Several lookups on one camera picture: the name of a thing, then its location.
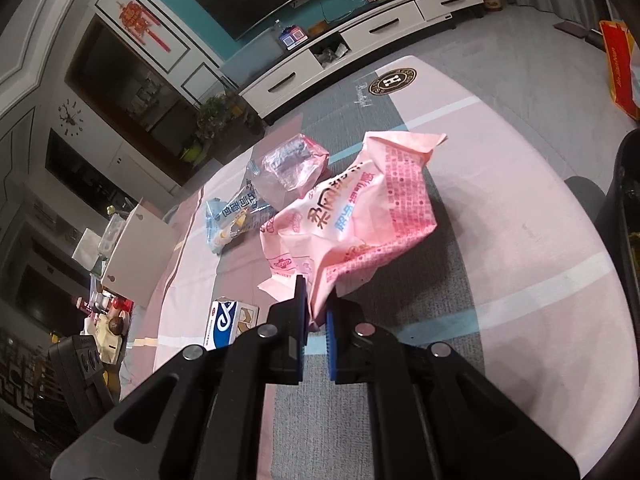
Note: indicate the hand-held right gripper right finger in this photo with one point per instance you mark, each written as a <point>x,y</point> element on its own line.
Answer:
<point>331,345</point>

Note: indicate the pink grey patterned tablecloth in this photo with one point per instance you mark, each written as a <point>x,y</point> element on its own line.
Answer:
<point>500,240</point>

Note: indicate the grey glass tank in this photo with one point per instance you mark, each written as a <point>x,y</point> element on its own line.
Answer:
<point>250,67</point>

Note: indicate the black wall clock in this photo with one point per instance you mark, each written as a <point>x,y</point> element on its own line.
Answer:
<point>70,119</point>

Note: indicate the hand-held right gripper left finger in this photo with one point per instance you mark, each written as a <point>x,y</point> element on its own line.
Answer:
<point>300,330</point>

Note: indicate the cluster of potted plants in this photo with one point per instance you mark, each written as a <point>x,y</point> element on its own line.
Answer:
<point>215,120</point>

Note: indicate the black trash bin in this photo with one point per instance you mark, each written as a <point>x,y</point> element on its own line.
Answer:
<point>625,260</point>

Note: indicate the white tv cabinet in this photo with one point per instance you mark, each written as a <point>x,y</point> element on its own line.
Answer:
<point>380,35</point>

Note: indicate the green bowl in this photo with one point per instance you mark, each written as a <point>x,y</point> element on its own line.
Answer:
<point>191,152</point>

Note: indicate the red wall knot decoration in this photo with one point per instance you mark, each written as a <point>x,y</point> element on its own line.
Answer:
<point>142,25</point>

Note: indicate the light blue white wrapper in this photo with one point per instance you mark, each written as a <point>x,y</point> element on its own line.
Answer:
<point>230,215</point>

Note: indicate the clutter of bottles and jars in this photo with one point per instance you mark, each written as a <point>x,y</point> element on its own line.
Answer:
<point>107,330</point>

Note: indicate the pink plastic packaging bag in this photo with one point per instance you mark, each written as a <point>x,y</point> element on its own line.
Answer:
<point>360,220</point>

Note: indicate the clear plastic storage box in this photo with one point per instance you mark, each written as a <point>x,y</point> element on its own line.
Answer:
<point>111,234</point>

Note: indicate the small blue red display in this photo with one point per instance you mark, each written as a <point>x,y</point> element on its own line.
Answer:
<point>294,39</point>

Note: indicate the blue white carton box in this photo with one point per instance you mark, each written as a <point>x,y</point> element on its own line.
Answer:
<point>225,325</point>

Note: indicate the orange cardboard box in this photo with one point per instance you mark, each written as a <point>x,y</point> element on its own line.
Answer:
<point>617,70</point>

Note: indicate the clear plastic bag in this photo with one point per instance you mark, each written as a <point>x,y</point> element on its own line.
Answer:
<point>290,165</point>

